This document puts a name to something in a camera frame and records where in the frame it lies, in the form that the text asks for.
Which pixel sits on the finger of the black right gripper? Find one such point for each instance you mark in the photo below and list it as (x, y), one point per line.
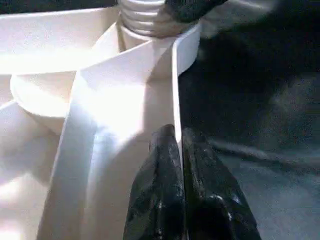
(190, 8)

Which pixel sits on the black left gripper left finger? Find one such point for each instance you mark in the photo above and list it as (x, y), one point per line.
(157, 200)

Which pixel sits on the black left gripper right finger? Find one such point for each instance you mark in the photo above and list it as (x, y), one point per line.
(215, 207)

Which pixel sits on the white plastic table leg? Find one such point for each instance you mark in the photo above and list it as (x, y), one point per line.
(140, 20)

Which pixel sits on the white plastic table top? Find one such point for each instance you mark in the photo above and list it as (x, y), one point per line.
(37, 50)

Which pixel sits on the black mat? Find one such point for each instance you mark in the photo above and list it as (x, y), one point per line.
(262, 100)

